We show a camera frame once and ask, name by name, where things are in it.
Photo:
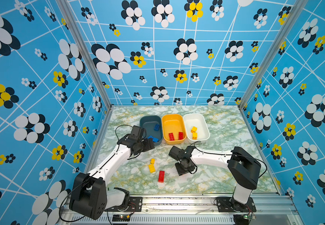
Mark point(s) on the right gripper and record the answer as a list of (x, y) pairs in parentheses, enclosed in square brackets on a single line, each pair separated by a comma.
[(180, 172)]

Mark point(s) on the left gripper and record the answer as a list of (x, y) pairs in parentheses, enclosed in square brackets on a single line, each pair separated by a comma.
[(147, 146)]

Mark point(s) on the blue lego brick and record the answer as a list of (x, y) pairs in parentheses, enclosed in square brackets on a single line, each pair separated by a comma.
[(154, 139), (156, 127)]

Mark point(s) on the dark teal plastic bin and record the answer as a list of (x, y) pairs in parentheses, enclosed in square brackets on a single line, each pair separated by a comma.
[(148, 123)]

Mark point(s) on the long red lego brick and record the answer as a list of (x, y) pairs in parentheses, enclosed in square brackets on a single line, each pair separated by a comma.
[(161, 176)]

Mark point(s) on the yellow lego brick long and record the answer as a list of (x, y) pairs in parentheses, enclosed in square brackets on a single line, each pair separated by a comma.
[(151, 168)]

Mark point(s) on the yellow plastic bin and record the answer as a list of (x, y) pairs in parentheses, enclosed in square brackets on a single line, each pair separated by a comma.
[(173, 123)]

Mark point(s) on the small yellow lego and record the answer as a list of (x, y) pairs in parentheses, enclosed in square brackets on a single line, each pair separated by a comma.
[(193, 129)]

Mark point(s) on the white plastic bin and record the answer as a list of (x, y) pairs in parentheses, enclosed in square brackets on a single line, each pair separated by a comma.
[(196, 120)]

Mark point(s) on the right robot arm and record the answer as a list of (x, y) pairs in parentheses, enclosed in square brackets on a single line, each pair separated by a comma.
[(244, 168)]

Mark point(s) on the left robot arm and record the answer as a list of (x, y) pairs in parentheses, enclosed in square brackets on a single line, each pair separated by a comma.
[(90, 196)]

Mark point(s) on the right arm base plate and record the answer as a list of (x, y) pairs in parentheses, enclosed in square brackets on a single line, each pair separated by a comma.
[(228, 204)]

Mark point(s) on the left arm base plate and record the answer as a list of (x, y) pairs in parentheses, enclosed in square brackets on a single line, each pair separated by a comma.
[(134, 204)]

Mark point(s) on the aluminium front rail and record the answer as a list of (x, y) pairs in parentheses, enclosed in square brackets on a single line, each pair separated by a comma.
[(266, 209)]

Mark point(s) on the left corner aluminium post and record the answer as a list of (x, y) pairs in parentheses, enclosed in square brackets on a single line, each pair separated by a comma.
[(73, 26)]

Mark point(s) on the corner aluminium post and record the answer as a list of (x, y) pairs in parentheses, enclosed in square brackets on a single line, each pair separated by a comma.
[(281, 36), (73, 26)]

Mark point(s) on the right corner aluminium post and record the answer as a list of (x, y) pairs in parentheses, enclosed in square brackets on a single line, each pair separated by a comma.
[(281, 36)]

